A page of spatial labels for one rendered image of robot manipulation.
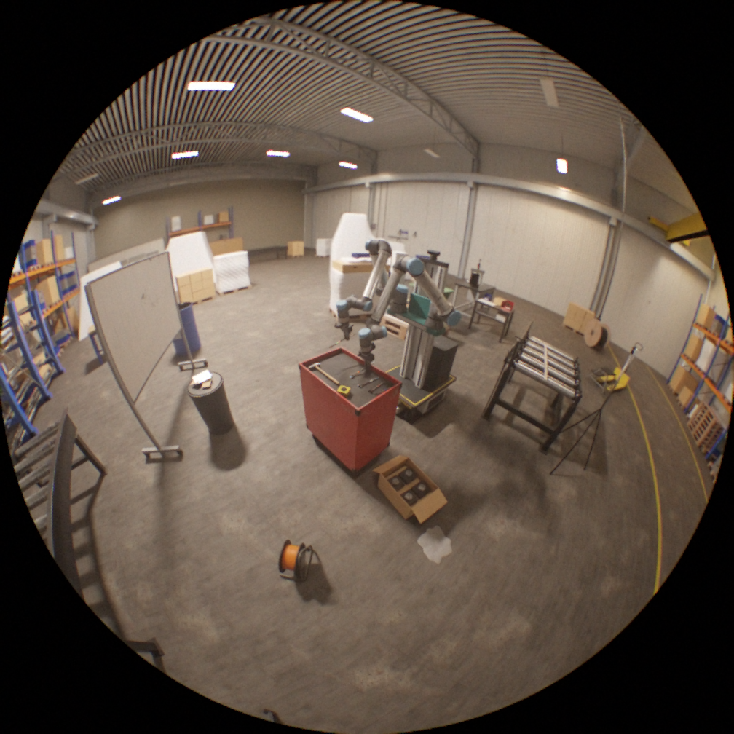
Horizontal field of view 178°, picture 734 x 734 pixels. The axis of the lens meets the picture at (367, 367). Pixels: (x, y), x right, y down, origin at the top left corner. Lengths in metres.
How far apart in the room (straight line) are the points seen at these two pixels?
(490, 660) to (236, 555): 2.16
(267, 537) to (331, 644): 1.02
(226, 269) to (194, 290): 1.27
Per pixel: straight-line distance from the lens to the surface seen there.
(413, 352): 2.79
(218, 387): 2.52
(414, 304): 2.52
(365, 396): 1.70
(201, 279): 8.15
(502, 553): 2.41
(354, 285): 5.04
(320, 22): 8.49
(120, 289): 2.75
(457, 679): 2.29
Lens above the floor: 2.00
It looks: 33 degrees down
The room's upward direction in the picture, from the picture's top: 5 degrees clockwise
